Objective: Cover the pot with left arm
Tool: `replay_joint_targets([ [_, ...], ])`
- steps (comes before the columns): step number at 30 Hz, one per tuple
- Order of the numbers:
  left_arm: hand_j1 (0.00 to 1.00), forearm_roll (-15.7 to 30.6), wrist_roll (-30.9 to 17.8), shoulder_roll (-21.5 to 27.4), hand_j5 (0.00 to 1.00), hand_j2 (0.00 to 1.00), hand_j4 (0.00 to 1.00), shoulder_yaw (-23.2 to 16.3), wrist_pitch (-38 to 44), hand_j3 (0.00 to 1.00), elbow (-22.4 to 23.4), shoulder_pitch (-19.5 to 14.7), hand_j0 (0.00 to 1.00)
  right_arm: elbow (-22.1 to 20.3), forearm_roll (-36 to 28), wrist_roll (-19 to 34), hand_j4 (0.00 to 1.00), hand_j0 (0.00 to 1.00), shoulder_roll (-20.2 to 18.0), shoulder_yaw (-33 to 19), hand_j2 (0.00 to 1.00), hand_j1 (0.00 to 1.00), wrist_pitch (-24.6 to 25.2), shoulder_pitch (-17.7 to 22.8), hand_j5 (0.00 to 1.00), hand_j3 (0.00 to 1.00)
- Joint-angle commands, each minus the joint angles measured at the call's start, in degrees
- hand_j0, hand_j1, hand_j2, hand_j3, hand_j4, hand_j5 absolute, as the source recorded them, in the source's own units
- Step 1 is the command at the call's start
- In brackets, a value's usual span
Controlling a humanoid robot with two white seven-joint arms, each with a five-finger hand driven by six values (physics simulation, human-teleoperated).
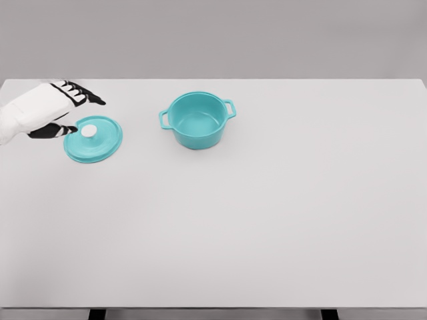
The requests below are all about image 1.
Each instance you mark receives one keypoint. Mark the teal pot lid white knob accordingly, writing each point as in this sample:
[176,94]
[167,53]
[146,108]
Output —
[96,143]

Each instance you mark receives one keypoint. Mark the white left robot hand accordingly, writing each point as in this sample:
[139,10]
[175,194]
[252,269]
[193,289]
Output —
[43,103]

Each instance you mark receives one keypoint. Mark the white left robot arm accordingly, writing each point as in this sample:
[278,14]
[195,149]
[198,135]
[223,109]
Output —
[6,125]

